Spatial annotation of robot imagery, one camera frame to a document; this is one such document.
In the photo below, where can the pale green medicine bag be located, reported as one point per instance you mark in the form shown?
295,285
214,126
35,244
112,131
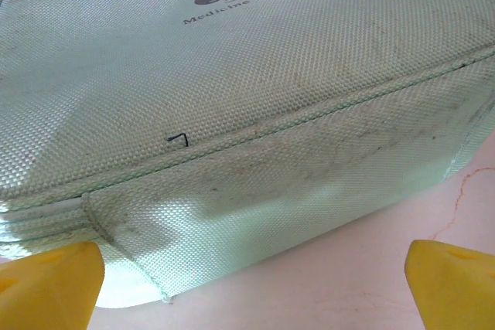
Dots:
239,86

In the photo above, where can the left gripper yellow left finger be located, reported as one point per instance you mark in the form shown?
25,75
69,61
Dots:
50,291

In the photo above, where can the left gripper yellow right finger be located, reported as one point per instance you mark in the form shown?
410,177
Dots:
452,291

